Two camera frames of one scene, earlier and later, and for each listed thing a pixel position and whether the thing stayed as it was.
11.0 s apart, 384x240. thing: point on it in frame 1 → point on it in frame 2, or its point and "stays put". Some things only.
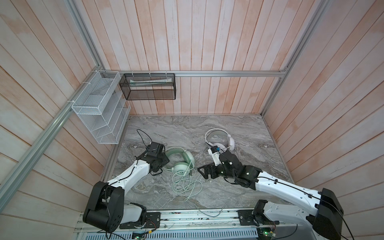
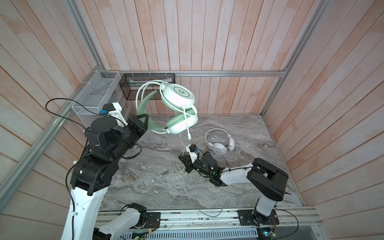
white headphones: x=221 y=146 stays put
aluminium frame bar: x=200 y=73 stays put
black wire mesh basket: x=149 y=86 stays put
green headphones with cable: x=181 y=161 → x=168 y=106
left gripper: x=166 y=160 → x=135 y=121
